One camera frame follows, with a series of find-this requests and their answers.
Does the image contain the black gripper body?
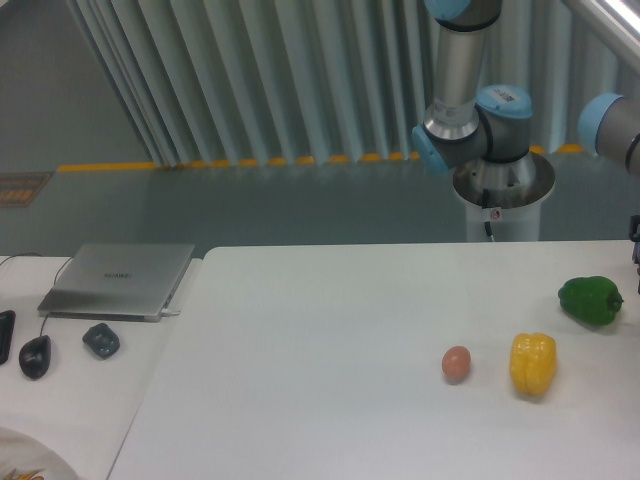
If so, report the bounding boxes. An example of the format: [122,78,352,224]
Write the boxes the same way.
[628,214,640,267]

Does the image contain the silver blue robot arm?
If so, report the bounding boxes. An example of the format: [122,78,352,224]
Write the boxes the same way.
[412,1,639,242]

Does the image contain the green bell pepper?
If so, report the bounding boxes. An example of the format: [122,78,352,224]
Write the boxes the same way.
[558,276,624,327]

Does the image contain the yellow bell pepper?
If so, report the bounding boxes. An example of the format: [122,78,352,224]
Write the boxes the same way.
[509,332,557,397]

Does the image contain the brown egg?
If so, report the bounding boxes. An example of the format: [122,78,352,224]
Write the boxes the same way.
[441,345,472,384]

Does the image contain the grey pleated curtain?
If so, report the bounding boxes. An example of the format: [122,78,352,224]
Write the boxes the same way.
[70,1,639,167]

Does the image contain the white usb dongle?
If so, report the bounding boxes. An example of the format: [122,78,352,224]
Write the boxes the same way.
[160,309,181,317]

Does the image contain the silver closed laptop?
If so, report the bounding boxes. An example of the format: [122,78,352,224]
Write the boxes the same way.
[38,243,194,322]

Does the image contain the dark grey small tray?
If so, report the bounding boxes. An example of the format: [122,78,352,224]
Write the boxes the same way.
[82,323,121,360]

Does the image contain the black computer mouse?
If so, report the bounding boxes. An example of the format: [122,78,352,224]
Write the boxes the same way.
[19,335,52,380]

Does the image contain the black flat device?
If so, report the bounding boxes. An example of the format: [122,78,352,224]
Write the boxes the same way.
[0,310,16,365]

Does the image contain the white printed cloth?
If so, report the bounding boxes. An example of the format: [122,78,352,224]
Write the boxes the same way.
[1,427,79,479]

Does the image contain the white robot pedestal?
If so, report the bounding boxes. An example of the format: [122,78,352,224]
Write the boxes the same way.
[453,152,555,242]

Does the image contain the black pedestal cable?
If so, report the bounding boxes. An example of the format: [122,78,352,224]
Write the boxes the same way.
[480,188,497,243]

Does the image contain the black mouse cable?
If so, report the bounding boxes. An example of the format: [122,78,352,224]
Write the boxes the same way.
[0,252,81,339]

